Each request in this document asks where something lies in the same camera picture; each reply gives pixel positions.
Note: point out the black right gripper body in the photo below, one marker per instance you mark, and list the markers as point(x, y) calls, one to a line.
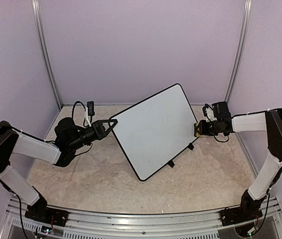
point(209, 130)

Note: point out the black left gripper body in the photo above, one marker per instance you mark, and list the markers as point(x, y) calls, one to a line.
point(79, 141)

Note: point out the yellow whiteboard eraser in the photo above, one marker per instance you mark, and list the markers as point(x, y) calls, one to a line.
point(197, 132)

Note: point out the black framed whiteboard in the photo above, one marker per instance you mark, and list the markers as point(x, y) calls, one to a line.
point(154, 131)

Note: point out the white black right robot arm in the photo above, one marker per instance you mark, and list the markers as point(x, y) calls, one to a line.
point(218, 120)

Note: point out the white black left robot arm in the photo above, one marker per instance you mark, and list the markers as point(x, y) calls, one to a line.
point(59, 152)

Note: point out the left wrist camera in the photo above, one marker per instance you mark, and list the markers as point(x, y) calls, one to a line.
point(89, 112)

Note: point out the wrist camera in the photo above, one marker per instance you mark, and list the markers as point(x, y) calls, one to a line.
point(208, 112)
point(89, 112)

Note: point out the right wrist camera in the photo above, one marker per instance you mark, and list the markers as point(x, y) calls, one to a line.
point(208, 112)

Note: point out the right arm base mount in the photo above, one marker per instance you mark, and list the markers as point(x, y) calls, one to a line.
point(231, 216)

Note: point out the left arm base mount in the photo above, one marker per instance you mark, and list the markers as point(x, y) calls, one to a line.
point(47, 215)

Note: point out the front aluminium rail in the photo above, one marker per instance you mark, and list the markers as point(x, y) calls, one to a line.
point(94, 225)

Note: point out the right aluminium frame post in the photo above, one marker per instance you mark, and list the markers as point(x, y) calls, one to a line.
point(240, 49)

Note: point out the aluminium frame post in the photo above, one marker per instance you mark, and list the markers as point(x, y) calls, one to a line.
point(44, 52)
point(240, 49)

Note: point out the left aluminium frame post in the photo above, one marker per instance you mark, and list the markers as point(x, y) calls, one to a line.
point(44, 52)

